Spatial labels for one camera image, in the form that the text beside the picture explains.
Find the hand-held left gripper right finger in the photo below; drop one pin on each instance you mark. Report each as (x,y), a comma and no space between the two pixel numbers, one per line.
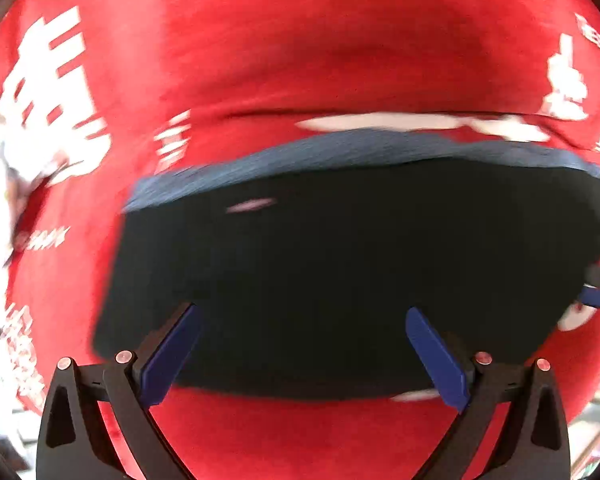
(437,360)

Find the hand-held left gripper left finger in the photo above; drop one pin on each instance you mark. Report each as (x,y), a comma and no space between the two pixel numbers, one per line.
(172,355)

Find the red printed sofa cover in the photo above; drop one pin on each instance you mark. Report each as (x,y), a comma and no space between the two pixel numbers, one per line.
(280,50)

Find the white floral quilted cloth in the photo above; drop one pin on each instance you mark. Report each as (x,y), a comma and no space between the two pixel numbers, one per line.
(0,185)

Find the black pants with blue waistband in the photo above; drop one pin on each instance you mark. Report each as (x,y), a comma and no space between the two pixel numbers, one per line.
(330,270)

